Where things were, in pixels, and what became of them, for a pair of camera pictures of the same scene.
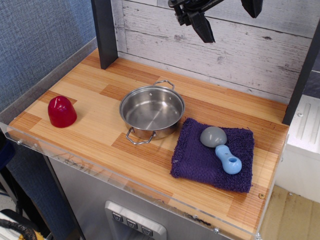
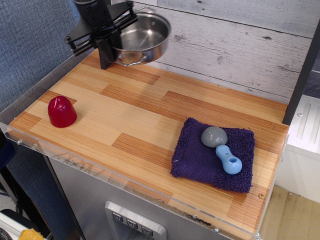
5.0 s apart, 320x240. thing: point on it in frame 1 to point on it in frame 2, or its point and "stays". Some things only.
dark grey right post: [304, 80] stays
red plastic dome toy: [61, 112] stays
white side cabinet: [299, 172] stays
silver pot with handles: [151, 111] to [144, 40]
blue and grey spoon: [214, 136] stays
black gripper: [191, 9] to [100, 20]
